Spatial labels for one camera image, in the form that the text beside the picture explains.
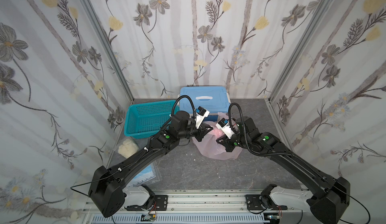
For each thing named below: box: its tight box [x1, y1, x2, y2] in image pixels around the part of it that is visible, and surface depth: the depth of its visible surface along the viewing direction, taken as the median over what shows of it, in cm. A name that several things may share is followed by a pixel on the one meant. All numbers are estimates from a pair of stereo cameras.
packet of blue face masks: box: [127, 161, 161, 188], surface depth 84 cm
